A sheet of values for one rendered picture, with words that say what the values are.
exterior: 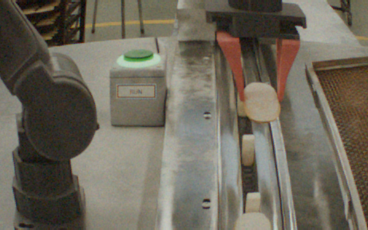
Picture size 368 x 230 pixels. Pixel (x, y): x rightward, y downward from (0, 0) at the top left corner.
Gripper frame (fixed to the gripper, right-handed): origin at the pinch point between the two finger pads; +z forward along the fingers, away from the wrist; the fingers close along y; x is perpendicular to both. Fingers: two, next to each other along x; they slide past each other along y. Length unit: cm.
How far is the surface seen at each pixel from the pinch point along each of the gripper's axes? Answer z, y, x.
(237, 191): 8.9, 2.4, 3.7
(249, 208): 8.0, 1.3, 9.3
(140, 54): 3.1, 13.7, -22.8
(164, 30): 95, 33, -369
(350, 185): 5.2, -9.1, 12.4
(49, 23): 47, 77, -229
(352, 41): 14, -28, -72
